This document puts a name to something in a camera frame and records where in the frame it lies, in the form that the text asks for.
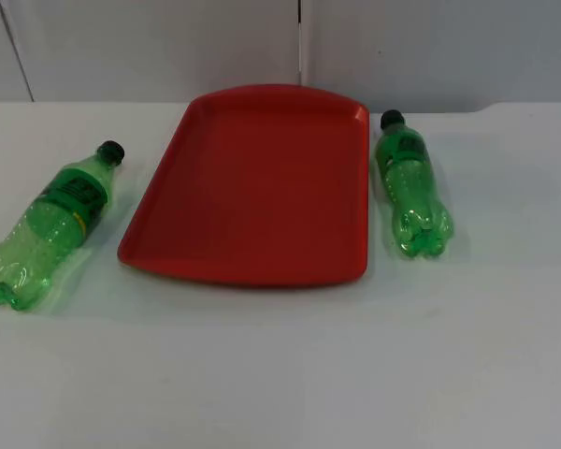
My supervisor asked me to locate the red plastic tray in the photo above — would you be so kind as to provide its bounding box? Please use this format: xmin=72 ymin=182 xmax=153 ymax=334
xmin=117 ymin=83 xmax=371 ymax=288

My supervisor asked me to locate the green plastic bottle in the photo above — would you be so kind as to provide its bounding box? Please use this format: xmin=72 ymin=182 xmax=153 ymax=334
xmin=0 ymin=139 xmax=126 ymax=311
xmin=373 ymin=109 xmax=455 ymax=260

